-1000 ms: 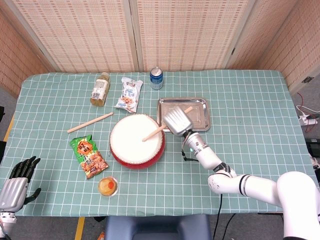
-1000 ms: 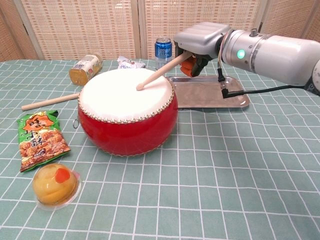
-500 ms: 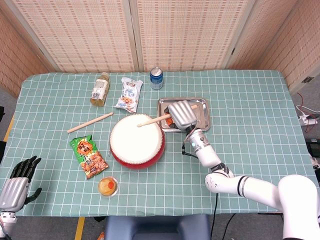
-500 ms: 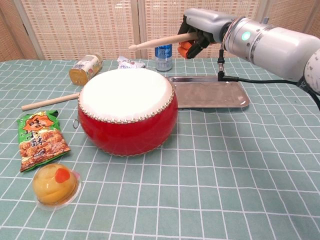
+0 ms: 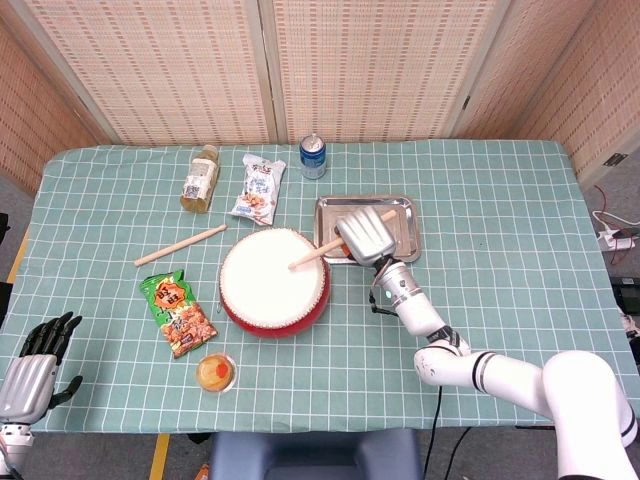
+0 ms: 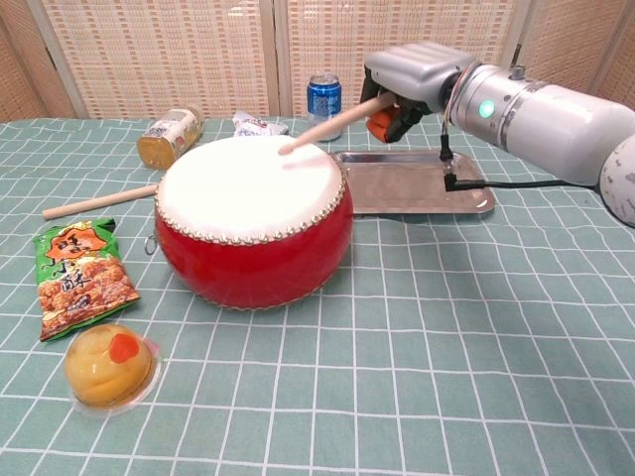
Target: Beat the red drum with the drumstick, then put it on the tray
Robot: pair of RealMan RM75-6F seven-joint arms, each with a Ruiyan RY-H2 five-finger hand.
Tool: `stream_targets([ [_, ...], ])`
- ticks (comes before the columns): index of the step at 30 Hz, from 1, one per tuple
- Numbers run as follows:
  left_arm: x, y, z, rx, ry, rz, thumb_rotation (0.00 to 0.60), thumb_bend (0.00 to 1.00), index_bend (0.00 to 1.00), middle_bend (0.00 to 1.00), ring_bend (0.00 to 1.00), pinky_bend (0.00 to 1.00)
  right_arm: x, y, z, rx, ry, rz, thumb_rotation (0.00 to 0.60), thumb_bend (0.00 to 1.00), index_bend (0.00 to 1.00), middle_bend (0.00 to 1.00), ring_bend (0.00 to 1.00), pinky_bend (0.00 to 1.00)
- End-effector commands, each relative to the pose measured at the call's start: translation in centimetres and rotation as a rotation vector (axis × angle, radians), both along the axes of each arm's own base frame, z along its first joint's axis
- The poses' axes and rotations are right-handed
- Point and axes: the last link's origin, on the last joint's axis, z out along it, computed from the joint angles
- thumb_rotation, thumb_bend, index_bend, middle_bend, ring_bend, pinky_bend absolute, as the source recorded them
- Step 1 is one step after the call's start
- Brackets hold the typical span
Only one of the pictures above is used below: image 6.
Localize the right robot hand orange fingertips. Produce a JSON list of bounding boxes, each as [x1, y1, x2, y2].
[[359, 42, 481, 145]]

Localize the wooden drumstick with rounded tip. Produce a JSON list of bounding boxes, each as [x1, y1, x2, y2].
[[278, 93, 396, 157]]

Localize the stainless steel tray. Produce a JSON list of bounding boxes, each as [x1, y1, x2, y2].
[[329, 149, 497, 216]]

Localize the red drum with white skin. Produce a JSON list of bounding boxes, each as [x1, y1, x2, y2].
[[144, 136, 355, 311]]

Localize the plain wooden drumstick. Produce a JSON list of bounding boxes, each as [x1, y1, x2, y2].
[[42, 184, 159, 221]]

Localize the blue drink can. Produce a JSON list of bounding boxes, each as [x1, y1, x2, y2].
[[306, 72, 343, 143]]

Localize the white crumpled snack wrapper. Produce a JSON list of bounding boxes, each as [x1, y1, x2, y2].
[[232, 110, 290, 139]]

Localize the woven folding screen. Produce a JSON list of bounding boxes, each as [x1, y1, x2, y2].
[[0, 0, 635, 120]]

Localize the yellow drink bottle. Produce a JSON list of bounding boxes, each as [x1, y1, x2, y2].
[[136, 104, 206, 172]]

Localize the green checked tablecloth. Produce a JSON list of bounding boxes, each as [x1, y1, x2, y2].
[[0, 112, 635, 476]]

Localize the green snack bag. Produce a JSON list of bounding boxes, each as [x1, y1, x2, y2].
[[33, 217, 142, 343]]

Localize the yellow fruit jelly cup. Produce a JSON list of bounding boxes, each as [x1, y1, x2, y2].
[[63, 322, 165, 417]]

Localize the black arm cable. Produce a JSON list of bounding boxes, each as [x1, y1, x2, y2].
[[439, 78, 604, 193]]

